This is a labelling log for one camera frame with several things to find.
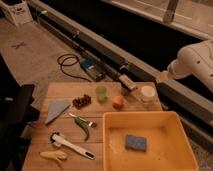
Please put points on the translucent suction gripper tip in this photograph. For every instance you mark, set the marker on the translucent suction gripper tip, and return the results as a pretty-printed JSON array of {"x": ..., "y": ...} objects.
[{"x": 163, "y": 76}]

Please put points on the yellow toy banana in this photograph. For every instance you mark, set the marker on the yellow toy banana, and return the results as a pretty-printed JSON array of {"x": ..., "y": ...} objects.
[{"x": 57, "y": 155}]

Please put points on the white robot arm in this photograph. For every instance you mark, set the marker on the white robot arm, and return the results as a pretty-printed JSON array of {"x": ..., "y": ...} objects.
[{"x": 194, "y": 59}]

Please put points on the yellow plastic bin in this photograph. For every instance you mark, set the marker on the yellow plastic bin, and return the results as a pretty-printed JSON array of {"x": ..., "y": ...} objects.
[{"x": 168, "y": 148}]

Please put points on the blue sponge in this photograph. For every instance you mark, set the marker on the blue sponge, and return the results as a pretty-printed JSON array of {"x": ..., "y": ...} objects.
[{"x": 135, "y": 143}]

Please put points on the blue electronic box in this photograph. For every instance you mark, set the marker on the blue electronic box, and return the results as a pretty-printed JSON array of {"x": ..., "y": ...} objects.
[{"x": 87, "y": 64}]

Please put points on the dark toy grape bunch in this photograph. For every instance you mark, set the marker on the dark toy grape bunch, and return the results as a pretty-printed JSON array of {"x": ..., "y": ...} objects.
[{"x": 81, "y": 102}]

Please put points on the small metal peeler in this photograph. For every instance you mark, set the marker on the small metal peeler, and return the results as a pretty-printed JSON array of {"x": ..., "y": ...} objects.
[{"x": 89, "y": 123}]

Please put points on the green toy chili pepper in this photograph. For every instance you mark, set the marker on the green toy chili pepper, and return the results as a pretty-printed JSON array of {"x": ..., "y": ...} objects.
[{"x": 83, "y": 126}]

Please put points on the wooden cutting board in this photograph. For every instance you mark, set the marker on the wooden cutting board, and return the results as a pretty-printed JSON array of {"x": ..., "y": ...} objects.
[{"x": 73, "y": 133}]

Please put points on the grey triangular cloth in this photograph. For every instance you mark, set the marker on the grey triangular cloth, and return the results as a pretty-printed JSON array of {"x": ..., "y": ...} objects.
[{"x": 56, "y": 108}]

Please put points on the black chair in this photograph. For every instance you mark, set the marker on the black chair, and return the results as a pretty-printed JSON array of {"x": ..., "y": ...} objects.
[{"x": 16, "y": 111}]

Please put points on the white storage box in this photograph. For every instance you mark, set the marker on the white storage box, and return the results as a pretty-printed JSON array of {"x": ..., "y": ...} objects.
[{"x": 18, "y": 14}]

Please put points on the grey metal rail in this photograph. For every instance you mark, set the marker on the grey metal rail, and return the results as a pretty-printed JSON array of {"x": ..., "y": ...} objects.
[{"x": 132, "y": 44}]

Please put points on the beige box on rail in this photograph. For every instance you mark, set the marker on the beige box on rail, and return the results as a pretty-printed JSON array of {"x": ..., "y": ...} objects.
[{"x": 127, "y": 82}]

